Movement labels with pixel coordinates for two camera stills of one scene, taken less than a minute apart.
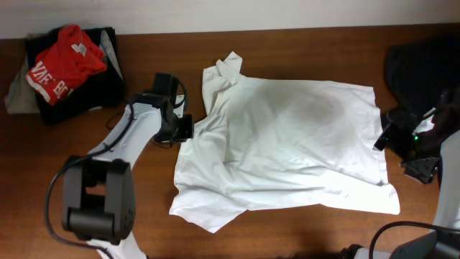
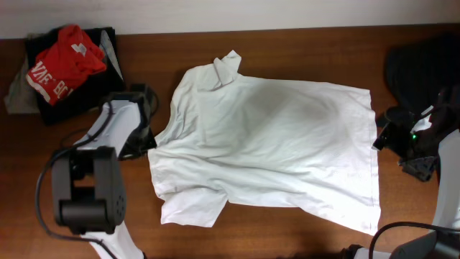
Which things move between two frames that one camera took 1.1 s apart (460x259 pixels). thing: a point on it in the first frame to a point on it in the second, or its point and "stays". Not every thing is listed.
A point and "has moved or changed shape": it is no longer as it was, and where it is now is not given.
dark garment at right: x=420 y=73 stays
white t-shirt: x=265 y=142 has moved or changed shape
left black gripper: x=187 y=129 to x=131 y=152
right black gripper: x=399 y=133 stays
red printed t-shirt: x=60 y=67 stays
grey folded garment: x=20 y=99 stays
